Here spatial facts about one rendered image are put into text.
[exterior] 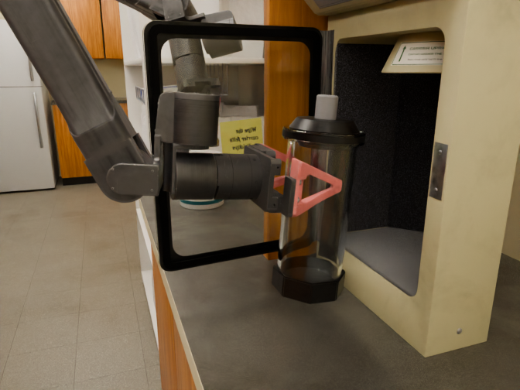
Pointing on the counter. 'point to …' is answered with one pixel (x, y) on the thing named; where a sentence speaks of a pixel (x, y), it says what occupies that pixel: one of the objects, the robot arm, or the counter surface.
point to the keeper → (438, 170)
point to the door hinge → (327, 61)
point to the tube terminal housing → (484, 20)
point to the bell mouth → (417, 53)
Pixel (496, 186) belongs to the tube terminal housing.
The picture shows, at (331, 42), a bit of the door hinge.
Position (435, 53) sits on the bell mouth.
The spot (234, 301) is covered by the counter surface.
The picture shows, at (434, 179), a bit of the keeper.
